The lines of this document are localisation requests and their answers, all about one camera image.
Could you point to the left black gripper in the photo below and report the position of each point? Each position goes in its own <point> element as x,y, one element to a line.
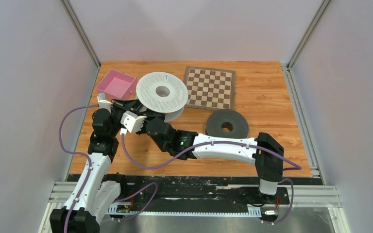
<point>126,105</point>

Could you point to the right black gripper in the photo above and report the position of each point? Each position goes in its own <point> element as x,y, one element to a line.
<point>146,119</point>

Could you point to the white cable spool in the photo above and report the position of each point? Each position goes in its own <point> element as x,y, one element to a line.
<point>163,93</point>

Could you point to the black cable spool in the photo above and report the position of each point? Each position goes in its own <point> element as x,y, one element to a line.
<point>227,123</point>

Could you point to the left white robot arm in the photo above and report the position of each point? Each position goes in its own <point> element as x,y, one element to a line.
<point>96,190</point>

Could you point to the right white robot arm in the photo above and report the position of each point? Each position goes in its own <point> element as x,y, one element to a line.
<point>263,151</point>

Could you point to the pink plastic box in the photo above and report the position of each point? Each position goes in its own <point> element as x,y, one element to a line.
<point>117,85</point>

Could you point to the wooden chessboard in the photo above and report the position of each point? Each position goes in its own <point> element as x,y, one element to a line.
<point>210,88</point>

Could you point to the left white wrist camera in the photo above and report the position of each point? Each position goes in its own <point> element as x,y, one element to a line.
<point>103,103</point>

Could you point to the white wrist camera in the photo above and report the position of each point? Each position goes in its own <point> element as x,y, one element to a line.
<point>103,103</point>
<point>131,123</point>

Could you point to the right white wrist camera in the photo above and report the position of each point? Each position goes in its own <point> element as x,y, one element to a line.
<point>131,123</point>

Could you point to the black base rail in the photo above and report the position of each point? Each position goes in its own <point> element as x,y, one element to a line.
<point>197,194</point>

